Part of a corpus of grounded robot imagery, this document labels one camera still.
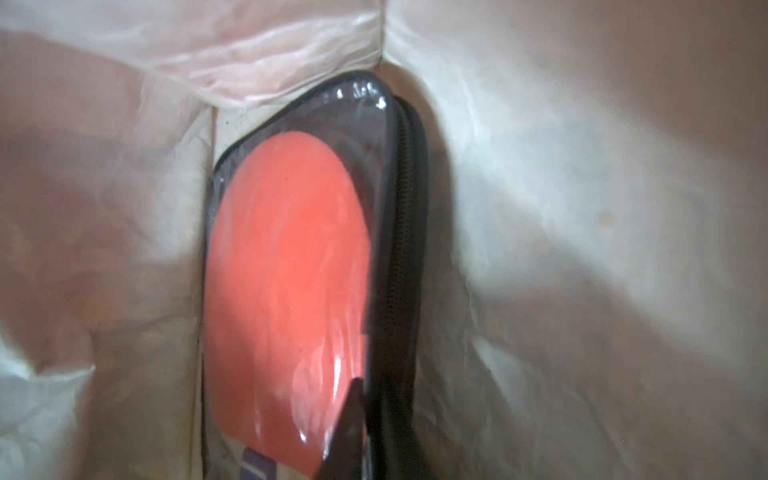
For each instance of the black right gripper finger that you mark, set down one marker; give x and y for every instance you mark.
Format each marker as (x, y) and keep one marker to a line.
(344, 459)

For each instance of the clear red paddle case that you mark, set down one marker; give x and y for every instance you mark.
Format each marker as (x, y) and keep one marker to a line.
(315, 239)

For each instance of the cream canvas tote bag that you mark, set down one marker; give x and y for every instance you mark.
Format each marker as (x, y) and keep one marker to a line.
(595, 290)

